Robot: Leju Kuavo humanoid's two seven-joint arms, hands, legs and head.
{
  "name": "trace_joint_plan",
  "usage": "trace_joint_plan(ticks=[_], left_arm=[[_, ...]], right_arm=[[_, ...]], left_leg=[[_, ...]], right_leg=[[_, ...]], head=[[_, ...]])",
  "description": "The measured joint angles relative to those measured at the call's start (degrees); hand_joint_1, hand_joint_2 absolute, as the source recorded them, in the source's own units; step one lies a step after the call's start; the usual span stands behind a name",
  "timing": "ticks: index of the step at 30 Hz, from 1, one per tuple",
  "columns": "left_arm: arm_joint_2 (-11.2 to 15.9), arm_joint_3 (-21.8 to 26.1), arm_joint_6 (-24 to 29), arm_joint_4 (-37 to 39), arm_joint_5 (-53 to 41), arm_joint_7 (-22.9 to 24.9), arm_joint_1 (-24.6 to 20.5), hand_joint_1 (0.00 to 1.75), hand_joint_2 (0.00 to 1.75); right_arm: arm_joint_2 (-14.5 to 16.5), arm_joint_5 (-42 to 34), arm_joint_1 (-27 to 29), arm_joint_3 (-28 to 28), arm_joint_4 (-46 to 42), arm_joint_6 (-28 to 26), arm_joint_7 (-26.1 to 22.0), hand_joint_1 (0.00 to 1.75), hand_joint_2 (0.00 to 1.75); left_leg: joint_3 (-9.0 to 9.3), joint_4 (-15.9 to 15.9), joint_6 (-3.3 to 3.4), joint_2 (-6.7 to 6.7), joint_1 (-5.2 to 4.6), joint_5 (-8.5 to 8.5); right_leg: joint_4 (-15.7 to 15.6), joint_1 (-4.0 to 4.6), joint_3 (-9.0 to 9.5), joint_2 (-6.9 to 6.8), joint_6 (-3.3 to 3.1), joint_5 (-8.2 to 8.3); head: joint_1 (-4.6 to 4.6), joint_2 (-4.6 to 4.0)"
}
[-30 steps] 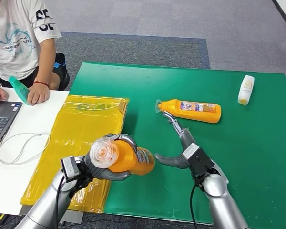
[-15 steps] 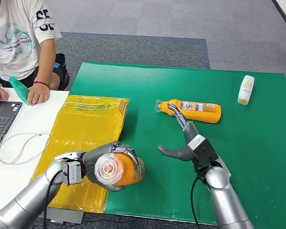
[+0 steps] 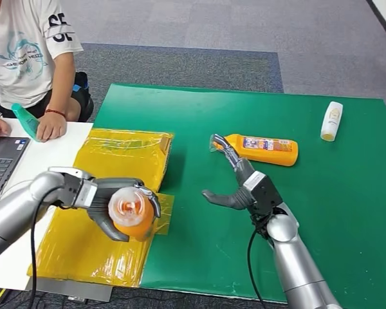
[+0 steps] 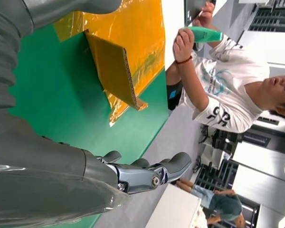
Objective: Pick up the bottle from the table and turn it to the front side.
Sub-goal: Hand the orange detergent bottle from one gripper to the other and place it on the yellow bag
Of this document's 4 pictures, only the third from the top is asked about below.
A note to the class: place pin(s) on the orange bottle with clear cap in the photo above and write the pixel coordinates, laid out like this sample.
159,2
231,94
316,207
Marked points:
130,211

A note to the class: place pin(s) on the dark grey laptop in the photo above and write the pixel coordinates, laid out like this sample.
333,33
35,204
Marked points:
0,164

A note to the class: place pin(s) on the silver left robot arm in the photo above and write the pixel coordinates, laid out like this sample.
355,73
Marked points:
9,217

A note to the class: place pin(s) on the yellow plastic wrapped sheet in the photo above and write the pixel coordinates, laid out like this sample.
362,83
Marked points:
122,158

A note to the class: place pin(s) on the person's left hand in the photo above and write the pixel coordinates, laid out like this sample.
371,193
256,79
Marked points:
51,126

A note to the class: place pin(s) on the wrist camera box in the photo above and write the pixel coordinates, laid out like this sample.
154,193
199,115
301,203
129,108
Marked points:
78,189
265,192

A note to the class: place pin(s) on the orange bottle with long label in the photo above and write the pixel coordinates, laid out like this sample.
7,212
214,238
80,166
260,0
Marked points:
267,149

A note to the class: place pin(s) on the seated person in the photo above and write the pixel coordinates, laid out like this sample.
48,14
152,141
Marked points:
22,55

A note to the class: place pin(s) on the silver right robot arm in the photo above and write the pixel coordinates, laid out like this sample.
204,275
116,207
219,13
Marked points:
296,268

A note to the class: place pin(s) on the teal green bottle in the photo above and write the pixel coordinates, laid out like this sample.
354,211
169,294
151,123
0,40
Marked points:
25,120

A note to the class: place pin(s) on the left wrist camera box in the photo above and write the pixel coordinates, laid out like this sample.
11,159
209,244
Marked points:
78,189

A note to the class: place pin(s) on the small white bottle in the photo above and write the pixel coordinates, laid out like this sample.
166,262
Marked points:
331,121

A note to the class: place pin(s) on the grey flat board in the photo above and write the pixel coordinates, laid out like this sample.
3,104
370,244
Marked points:
93,292

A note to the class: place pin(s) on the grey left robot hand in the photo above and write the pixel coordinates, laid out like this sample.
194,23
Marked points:
99,200

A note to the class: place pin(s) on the green table mat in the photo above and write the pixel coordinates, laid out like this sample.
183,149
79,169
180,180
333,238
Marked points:
341,192

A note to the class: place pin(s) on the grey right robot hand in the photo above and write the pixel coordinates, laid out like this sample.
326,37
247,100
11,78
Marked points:
241,198

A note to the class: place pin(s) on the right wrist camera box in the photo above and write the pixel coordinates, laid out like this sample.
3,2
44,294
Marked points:
265,192

